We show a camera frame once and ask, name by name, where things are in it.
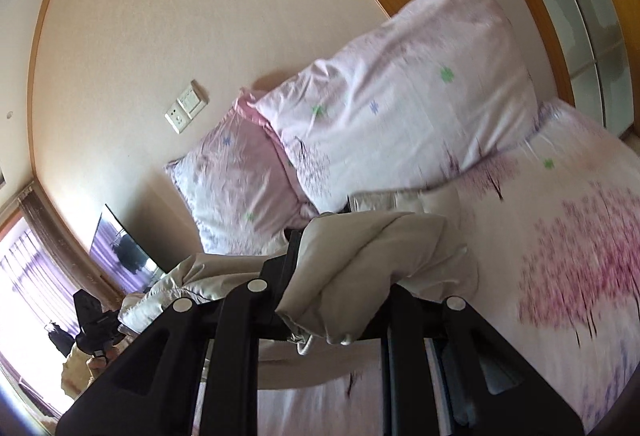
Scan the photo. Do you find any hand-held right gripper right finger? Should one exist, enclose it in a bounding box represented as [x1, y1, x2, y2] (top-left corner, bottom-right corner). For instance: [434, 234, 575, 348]
[382, 285, 586, 436]

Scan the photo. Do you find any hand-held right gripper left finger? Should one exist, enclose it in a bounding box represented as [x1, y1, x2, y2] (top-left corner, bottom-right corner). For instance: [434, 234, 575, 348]
[54, 231, 306, 436]

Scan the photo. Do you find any grey-white duvet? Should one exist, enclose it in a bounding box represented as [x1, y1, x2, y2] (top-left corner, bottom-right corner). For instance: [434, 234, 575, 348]
[117, 188, 481, 392]

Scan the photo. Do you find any person's left forearm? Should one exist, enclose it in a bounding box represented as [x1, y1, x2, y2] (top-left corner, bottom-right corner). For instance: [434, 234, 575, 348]
[61, 345, 119, 406]

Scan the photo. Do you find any flat screen television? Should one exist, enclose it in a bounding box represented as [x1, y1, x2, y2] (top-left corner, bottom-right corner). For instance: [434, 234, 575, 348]
[88, 203, 167, 295]

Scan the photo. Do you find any pink floral pillow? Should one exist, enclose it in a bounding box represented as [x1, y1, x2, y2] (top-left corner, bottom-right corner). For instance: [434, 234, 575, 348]
[164, 90, 313, 257]
[254, 0, 542, 213]

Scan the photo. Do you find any bed with floral sheet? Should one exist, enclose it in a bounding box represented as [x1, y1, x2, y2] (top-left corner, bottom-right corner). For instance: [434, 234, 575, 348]
[190, 98, 640, 436]

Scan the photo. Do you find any white wall socket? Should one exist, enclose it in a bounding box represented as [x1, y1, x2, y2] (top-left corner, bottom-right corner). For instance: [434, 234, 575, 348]
[164, 100, 191, 135]

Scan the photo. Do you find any white wall switch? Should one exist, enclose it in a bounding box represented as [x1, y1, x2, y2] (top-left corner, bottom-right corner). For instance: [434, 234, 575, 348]
[178, 84, 209, 117]

